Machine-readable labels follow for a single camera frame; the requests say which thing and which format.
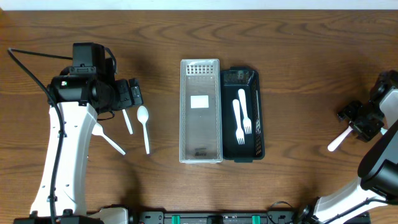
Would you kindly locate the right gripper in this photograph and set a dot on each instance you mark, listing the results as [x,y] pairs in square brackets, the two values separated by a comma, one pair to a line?
[367,134]

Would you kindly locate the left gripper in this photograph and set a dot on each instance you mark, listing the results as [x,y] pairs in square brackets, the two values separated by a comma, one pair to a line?
[124,101]

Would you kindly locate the white spoon basket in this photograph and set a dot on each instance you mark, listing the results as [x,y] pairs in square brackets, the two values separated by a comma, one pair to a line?
[143,116]

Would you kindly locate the white spoon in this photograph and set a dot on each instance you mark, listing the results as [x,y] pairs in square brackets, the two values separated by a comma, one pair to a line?
[338,140]
[107,138]
[127,121]

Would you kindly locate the white fork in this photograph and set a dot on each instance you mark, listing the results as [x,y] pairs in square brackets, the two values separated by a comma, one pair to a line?
[239,130]
[246,120]

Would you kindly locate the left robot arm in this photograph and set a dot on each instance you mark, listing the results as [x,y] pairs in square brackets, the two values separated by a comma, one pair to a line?
[76,97]

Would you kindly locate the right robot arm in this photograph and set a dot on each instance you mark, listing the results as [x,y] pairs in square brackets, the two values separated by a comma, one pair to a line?
[376,183]

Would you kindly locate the white label sticker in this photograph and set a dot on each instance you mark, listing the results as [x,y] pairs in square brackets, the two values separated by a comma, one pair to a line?
[199,101]

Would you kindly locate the clear plastic basket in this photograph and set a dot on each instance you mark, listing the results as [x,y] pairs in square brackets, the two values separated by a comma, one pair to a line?
[200,130]

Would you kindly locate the black plastic basket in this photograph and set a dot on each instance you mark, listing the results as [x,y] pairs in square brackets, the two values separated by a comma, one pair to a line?
[253,148]

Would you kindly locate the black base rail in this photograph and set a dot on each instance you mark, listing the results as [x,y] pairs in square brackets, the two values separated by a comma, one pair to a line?
[159,217]

